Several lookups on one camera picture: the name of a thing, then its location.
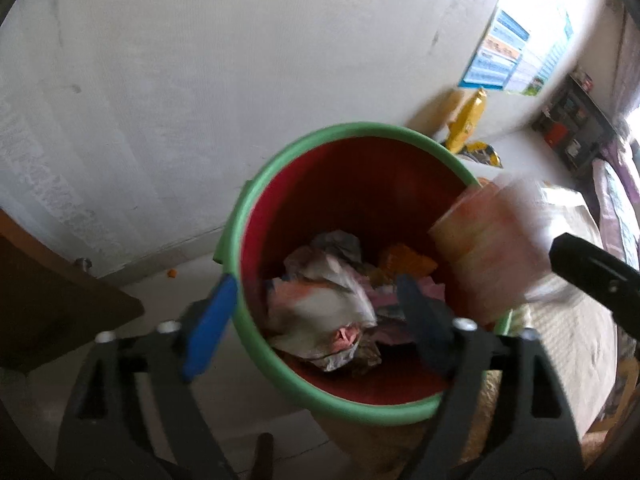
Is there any dark metal shelf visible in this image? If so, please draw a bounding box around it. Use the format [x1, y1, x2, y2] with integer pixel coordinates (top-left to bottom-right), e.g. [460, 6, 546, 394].
[532, 75, 616, 179]

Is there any dark wooden furniture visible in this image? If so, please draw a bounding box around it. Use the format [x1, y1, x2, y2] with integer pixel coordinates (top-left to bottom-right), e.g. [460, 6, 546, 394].
[0, 214, 144, 374]

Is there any fluffy tan blanket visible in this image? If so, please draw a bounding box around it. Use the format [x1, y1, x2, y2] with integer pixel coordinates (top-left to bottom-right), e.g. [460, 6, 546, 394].
[314, 367, 615, 479]

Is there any green cartoon wall poster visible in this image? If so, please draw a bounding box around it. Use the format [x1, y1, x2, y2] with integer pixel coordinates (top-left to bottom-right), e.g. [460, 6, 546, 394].
[522, 14, 573, 96]

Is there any yellow duck toy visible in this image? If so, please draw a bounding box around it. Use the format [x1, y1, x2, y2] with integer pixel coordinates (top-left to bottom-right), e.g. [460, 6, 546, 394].
[442, 88, 502, 168]

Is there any red bin green rim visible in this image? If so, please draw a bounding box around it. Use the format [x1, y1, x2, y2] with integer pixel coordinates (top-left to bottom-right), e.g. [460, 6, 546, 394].
[215, 122, 475, 426]

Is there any blue pinyin wall poster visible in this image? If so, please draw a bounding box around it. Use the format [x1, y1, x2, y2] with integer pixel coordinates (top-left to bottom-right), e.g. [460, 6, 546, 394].
[459, 10, 529, 90]

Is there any checkered beige table cloth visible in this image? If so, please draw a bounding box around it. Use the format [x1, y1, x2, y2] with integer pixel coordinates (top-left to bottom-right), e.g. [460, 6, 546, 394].
[470, 173, 622, 441]

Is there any pink strawberry milk carton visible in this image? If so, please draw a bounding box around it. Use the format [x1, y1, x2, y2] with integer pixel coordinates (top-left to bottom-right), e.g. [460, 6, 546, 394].
[428, 178, 550, 325]

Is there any orange plastic bag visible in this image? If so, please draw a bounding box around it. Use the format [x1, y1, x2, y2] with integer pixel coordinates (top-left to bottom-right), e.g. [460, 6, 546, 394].
[378, 244, 438, 281]

